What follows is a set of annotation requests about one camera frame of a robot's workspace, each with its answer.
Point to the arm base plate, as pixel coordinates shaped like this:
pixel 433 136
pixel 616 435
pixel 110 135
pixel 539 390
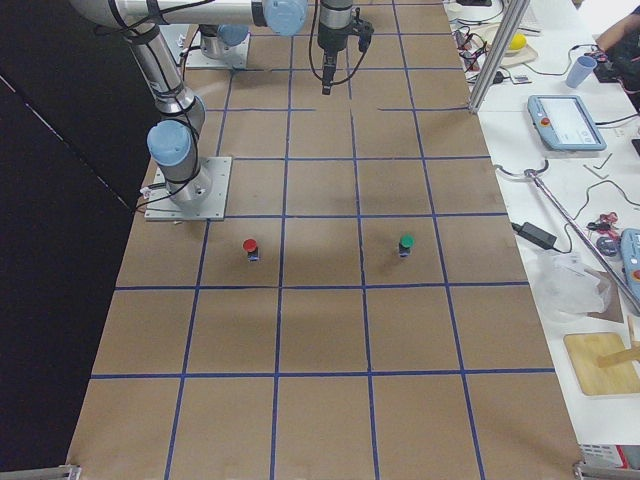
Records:
pixel 203 198
pixel 212 54

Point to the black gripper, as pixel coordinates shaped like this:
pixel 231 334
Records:
pixel 330 36

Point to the wooden cutting board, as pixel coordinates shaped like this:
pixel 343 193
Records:
pixel 602 364

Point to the aluminium frame post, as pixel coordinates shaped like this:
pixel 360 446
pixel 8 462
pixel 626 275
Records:
pixel 512 18

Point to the blue teach pendant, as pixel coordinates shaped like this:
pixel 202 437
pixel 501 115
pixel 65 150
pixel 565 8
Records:
pixel 629 251
pixel 564 123

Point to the metal walking cane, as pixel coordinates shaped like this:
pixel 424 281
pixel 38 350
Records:
pixel 534 175

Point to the yellow lemon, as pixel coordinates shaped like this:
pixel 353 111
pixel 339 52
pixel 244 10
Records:
pixel 517 43

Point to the green push button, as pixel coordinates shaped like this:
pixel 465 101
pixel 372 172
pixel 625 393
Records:
pixel 405 245

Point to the black power adapter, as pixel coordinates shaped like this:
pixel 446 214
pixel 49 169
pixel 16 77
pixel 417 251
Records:
pixel 535 235

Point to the clear plastic bag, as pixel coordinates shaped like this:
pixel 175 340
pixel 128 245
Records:
pixel 565 288

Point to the beige tray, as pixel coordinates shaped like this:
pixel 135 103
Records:
pixel 485 35

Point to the red push button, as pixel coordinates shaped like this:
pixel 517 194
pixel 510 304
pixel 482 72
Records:
pixel 251 248

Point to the blue plastic cup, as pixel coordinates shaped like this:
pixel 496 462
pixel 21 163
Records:
pixel 582 67

